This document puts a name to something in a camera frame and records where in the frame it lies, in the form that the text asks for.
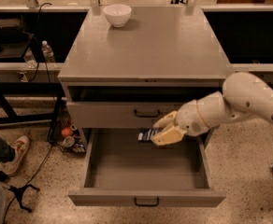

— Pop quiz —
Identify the clear plastic water bottle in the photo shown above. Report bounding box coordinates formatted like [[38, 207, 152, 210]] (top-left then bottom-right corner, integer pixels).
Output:
[[41, 40, 55, 63]]

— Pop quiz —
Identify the black floor cable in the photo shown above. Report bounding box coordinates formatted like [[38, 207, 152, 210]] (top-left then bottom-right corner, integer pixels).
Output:
[[3, 143, 55, 224]]

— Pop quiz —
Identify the open grey lower drawer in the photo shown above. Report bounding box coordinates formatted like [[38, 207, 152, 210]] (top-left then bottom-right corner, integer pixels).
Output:
[[69, 129, 225, 207]]

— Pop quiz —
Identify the dark blue rxbar wrapper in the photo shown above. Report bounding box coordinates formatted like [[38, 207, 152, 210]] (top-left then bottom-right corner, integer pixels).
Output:
[[137, 129, 159, 142]]

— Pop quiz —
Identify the closed grey middle drawer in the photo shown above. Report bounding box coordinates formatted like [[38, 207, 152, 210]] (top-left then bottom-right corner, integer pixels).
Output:
[[66, 102, 183, 129]]

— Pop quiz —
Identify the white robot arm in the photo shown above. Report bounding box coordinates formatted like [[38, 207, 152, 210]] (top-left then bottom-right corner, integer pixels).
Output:
[[151, 72, 273, 146]]

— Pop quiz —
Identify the white ceramic bowl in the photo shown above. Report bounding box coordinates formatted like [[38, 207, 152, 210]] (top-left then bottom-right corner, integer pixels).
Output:
[[103, 4, 132, 27]]

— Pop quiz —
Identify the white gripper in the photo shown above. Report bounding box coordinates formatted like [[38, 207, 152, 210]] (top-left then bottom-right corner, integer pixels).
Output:
[[151, 100, 209, 146]]

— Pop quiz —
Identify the black wire basket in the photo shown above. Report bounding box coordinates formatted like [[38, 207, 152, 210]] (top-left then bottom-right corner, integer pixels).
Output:
[[47, 98, 86, 153]]

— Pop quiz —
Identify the black side table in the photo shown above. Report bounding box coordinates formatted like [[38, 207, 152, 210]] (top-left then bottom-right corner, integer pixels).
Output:
[[0, 17, 65, 126]]

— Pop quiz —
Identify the orange fruit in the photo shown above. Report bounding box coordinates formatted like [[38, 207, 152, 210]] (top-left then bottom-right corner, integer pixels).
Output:
[[61, 127, 73, 137]]

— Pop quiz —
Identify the grey drawer cabinet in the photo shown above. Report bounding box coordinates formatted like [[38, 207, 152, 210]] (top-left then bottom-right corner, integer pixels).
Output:
[[58, 5, 239, 147]]

